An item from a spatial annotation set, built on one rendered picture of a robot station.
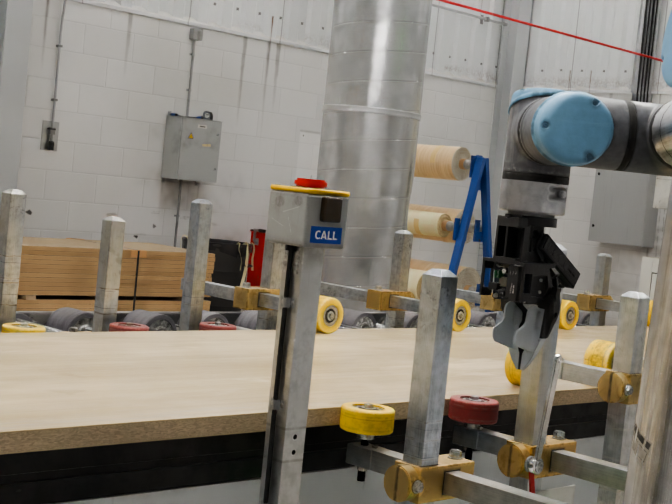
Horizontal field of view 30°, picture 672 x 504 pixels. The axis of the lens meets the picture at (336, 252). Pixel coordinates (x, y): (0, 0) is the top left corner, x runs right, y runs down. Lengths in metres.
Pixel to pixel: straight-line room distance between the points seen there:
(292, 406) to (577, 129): 0.48
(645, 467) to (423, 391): 0.67
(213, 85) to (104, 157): 1.21
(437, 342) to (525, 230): 0.19
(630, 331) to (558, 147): 0.61
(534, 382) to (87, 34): 8.16
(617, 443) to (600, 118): 0.73
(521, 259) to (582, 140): 0.21
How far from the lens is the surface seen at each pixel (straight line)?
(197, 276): 2.81
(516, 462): 1.91
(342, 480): 1.94
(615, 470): 1.89
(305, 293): 1.51
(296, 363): 1.52
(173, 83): 10.30
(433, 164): 9.28
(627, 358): 2.11
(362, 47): 6.01
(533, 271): 1.69
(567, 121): 1.57
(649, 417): 1.09
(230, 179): 10.70
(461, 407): 2.02
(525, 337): 1.72
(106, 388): 1.86
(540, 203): 1.69
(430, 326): 1.71
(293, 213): 1.49
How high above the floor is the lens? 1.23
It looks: 3 degrees down
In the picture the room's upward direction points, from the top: 6 degrees clockwise
